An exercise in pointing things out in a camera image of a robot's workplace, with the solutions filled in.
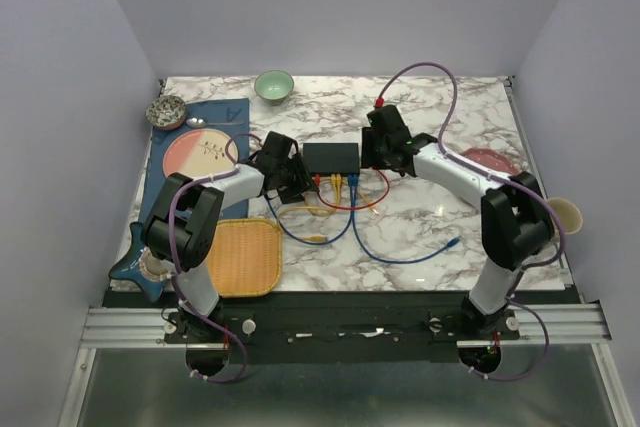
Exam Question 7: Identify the red ethernet cable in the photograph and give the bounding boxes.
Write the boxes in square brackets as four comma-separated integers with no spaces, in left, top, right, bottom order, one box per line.
[312,166,391,210]

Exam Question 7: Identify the black network switch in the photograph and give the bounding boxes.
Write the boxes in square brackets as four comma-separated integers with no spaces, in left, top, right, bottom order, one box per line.
[302,142,360,177]

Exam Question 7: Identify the blue ethernet cable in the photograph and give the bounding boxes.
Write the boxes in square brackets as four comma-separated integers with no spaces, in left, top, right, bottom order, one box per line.
[264,194,357,247]
[347,174,462,266]

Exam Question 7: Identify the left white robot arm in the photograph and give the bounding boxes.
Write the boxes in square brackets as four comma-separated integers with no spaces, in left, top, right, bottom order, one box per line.
[141,132,316,342]

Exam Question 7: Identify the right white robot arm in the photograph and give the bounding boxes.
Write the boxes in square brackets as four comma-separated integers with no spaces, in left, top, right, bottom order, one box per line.
[361,104,554,339]

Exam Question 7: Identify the green ceramic bowl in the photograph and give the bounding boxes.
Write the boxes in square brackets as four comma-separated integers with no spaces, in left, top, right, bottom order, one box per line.
[254,70,295,105]

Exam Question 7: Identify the blue placemat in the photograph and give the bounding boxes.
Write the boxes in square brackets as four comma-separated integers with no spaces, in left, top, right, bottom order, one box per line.
[138,98,250,221]

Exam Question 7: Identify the pink and cream plate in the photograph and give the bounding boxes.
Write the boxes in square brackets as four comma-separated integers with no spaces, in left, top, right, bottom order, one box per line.
[162,129,238,178]

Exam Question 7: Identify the metal spoon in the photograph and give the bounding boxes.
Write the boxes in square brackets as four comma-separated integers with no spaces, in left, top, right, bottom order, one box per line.
[186,118,244,129]

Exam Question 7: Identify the pink dotted plate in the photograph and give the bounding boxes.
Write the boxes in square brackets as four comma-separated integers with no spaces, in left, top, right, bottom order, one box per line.
[461,148,519,176]

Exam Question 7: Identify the orange woven tray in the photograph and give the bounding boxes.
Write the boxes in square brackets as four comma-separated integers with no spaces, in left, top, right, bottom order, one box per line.
[206,218,282,298]

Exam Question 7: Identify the patterned small bowl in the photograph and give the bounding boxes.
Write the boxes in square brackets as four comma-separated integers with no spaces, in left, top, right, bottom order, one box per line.
[145,95,187,131]

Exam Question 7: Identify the cream printed mug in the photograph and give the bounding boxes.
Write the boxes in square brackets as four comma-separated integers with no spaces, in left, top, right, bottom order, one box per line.
[547,197,583,237]

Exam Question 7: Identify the blue star-shaped dish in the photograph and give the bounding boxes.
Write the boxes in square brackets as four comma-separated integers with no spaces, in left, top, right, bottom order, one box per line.
[109,222,169,302]

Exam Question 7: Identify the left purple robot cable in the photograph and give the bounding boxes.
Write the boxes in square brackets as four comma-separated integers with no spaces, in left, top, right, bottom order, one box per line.
[167,134,261,384]

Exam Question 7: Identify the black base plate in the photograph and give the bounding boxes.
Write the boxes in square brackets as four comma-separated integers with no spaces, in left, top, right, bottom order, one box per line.
[164,311,521,365]

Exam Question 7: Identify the aluminium mounting rail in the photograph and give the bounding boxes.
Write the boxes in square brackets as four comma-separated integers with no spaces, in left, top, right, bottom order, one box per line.
[80,303,611,350]

